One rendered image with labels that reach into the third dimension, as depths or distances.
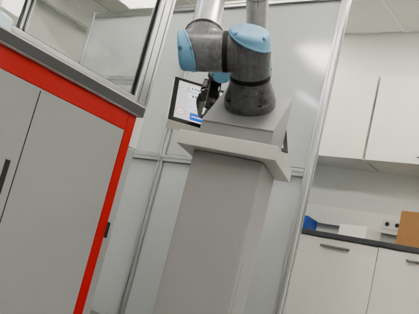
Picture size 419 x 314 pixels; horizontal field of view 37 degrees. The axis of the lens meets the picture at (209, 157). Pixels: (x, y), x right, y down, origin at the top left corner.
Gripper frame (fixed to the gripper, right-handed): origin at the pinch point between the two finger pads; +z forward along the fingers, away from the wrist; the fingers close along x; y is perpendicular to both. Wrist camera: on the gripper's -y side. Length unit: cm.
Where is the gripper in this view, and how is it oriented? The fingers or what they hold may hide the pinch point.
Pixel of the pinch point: (201, 116)
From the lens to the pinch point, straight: 255.5
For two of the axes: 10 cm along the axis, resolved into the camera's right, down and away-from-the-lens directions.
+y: 0.5, -6.4, 7.7
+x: -9.5, -2.7, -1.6
